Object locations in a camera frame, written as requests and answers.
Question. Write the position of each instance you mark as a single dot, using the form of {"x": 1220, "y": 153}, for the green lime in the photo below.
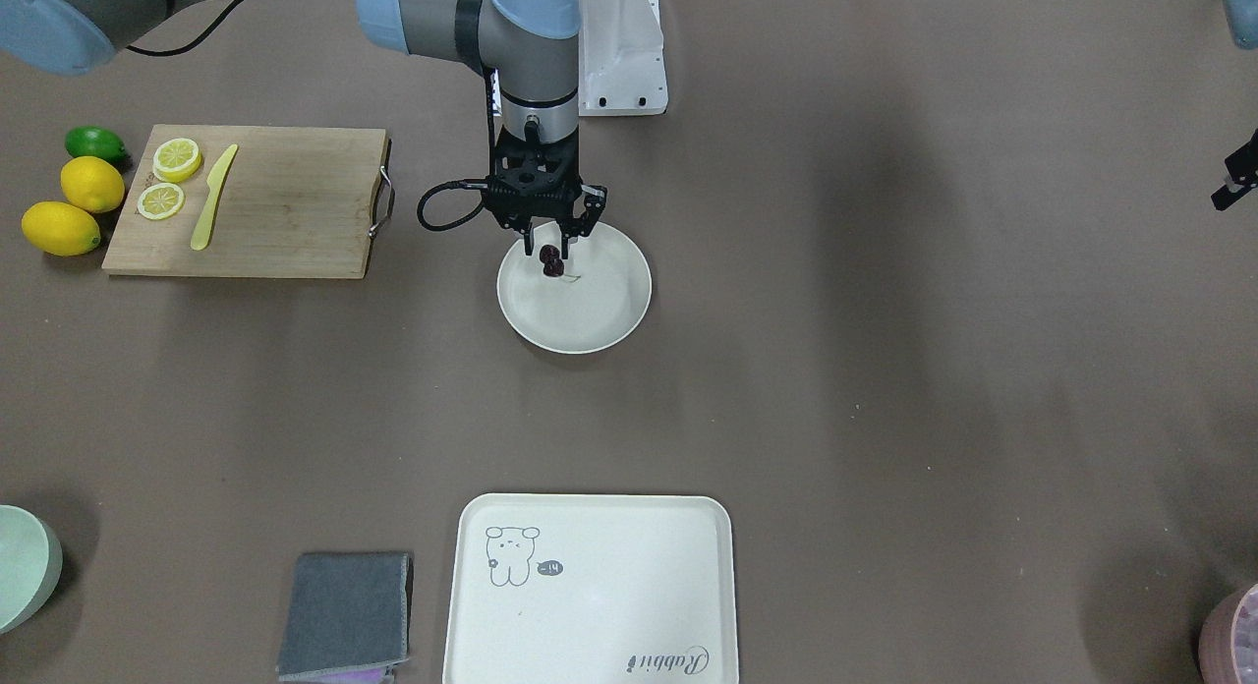
{"x": 97, "y": 142}

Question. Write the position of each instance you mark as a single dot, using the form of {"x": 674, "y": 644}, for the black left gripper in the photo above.
{"x": 1240, "y": 170}

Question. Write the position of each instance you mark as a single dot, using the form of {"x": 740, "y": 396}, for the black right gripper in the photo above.
{"x": 593, "y": 204}

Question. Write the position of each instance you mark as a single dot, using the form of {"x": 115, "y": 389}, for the mint green bowl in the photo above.
{"x": 31, "y": 563}

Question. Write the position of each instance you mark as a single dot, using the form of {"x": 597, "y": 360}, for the yellow plastic knife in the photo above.
{"x": 215, "y": 180}

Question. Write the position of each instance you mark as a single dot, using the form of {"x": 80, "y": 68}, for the bamboo cutting board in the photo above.
{"x": 297, "y": 202}

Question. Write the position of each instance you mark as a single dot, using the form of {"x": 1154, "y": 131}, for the grey folded cloth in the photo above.
{"x": 348, "y": 617}

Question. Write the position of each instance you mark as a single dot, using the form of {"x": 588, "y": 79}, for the whole yellow lemon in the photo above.
{"x": 61, "y": 229}
{"x": 92, "y": 184}

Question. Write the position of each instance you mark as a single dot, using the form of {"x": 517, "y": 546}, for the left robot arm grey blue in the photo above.
{"x": 1242, "y": 21}

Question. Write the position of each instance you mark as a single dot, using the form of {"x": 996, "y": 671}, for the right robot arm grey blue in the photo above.
{"x": 525, "y": 51}

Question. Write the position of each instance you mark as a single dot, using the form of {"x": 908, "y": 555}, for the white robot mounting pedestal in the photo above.
{"x": 622, "y": 59}

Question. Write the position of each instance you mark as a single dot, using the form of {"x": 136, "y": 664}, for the red cherries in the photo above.
{"x": 551, "y": 259}

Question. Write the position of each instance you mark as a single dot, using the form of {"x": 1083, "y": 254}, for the lemon slice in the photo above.
{"x": 177, "y": 160}
{"x": 160, "y": 201}

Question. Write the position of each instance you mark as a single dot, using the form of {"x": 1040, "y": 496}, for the cream rectangular tray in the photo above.
{"x": 593, "y": 588}

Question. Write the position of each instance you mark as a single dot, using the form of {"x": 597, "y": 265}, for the white round plate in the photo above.
{"x": 599, "y": 299}

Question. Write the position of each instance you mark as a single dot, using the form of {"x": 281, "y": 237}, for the pink bowl with ice cubes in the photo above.
{"x": 1227, "y": 648}

